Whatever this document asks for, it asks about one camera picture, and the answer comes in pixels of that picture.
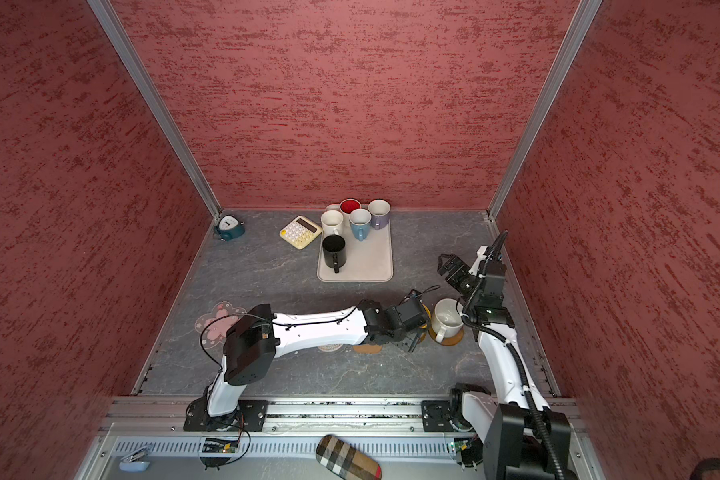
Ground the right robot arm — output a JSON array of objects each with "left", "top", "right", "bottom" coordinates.
[{"left": 438, "top": 249, "right": 577, "bottom": 479}]

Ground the multicolour woven coaster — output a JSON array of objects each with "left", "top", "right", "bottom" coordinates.
[{"left": 317, "top": 344, "right": 343, "bottom": 353}]

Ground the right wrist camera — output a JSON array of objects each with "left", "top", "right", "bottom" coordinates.
[{"left": 469, "top": 245, "right": 490, "bottom": 276}]

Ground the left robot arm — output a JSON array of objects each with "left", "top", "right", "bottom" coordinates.
[{"left": 205, "top": 298, "right": 430, "bottom": 418}]

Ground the beige serving tray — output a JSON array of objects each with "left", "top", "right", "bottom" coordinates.
[{"left": 317, "top": 204, "right": 393, "bottom": 282}]

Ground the brown round coaster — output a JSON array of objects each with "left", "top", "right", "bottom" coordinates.
[{"left": 427, "top": 327, "right": 465, "bottom": 347}]

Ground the paw shaped cork coaster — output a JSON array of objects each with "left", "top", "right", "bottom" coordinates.
[{"left": 352, "top": 344, "right": 382, "bottom": 355}]

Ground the yellow mug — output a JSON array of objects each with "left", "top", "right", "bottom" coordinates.
[{"left": 417, "top": 303, "right": 431, "bottom": 345}]

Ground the teal kitchen timer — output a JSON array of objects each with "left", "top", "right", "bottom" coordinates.
[{"left": 214, "top": 214, "right": 245, "bottom": 241}]

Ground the black mug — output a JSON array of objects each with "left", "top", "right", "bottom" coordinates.
[{"left": 322, "top": 234, "right": 347, "bottom": 274}]

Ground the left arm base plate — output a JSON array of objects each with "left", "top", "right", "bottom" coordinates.
[{"left": 183, "top": 397, "right": 269, "bottom": 432}]

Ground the red inside mug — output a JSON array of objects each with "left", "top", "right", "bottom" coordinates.
[{"left": 339, "top": 198, "right": 362, "bottom": 215}]

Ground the pink flower coaster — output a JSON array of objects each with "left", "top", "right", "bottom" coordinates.
[{"left": 194, "top": 301, "right": 246, "bottom": 349}]

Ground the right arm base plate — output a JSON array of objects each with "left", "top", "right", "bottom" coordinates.
[{"left": 421, "top": 400, "right": 455, "bottom": 433}]

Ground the plaid glasses case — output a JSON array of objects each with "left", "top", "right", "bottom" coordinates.
[{"left": 315, "top": 435, "right": 382, "bottom": 480}]

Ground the small stapler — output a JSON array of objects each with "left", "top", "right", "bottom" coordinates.
[{"left": 118, "top": 446, "right": 151, "bottom": 473}]

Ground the yellow calculator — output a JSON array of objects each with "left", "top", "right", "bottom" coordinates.
[{"left": 279, "top": 216, "right": 323, "bottom": 250}]

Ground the lilac mug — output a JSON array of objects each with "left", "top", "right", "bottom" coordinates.
[{"left": 368, "top": 199, "right": 391, "bottom": 230}]

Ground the aluminium front rail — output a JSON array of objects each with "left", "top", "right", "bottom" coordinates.
[{"left": 98, "top": 394, "right": 583, "bottom": 437}]

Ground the black corrugated cable hose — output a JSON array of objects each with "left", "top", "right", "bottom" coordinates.
[{"left": 461, "top": 230, "right": 568, "bottom": 480}]

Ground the blue mug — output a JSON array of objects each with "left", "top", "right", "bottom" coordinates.
[{"left": 349, "top": 208, "right": 372, "bottom": 242}]

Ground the white speckled mug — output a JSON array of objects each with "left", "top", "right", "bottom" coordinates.
[{"left": 429, "top": 298, "right": 464, "bottom": 340}]

